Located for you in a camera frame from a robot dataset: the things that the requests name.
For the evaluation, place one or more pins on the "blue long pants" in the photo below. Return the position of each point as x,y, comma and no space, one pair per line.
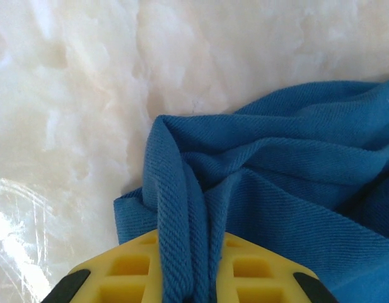
276,173

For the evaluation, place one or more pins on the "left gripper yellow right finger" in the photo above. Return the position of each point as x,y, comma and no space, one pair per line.
257,274

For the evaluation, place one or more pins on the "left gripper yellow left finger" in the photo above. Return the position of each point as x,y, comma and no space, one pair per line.
125,271

